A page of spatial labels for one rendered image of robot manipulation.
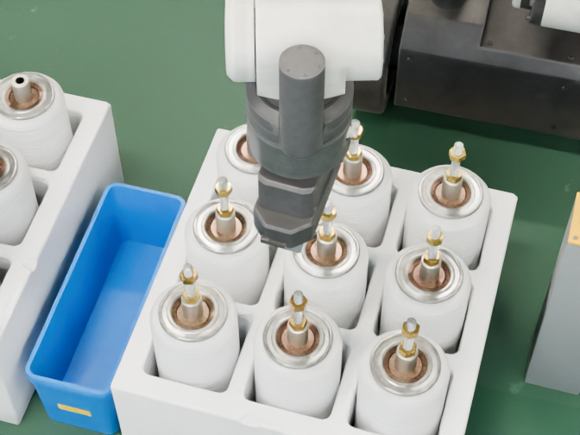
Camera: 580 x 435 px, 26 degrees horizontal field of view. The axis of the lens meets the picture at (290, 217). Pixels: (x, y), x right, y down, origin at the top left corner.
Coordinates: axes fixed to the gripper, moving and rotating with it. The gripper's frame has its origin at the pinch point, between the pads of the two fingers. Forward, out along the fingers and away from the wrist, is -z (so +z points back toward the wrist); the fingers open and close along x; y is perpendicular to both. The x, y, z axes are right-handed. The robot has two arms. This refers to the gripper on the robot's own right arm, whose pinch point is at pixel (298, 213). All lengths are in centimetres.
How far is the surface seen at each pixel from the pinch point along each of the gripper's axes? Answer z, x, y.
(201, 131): -48, -43, -28
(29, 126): -23.3, -18.4, -40.0
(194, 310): -20.6, 1.3, -11.1
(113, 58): -48, -52, -46
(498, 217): -29.9, -27.6, 16.9
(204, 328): -22.4, 2.1, -9.7
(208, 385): -31.0, 4.3, -9.0
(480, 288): -29.8, -16.9, 17.1
